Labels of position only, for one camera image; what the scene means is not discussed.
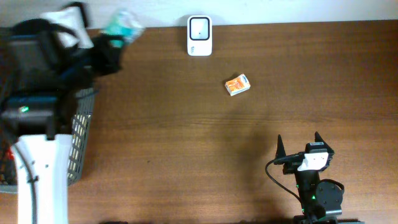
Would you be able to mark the white barcode scanner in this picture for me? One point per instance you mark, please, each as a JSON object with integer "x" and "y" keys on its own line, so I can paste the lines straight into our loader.
{"x": 199, "y": 36}

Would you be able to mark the green tissue pack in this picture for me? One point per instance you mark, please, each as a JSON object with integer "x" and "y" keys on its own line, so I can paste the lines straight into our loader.
{"x": 124, "y": 23}

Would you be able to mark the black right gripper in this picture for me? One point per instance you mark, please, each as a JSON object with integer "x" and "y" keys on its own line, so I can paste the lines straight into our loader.
{"x": 290, "y": 167}

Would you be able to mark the grey plastic basket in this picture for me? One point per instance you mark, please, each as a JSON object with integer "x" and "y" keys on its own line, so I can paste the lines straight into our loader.
{"x": 50, "y": 90}

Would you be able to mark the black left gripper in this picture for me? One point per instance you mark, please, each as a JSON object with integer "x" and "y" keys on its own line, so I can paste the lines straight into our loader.
{"x": 104, "y": 59}

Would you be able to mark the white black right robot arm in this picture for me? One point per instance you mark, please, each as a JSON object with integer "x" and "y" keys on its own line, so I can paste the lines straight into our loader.
{"x": 320, "y": 199}

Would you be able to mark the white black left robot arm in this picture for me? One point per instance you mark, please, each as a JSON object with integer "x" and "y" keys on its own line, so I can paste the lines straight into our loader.
{"x": 40, "y": 166}

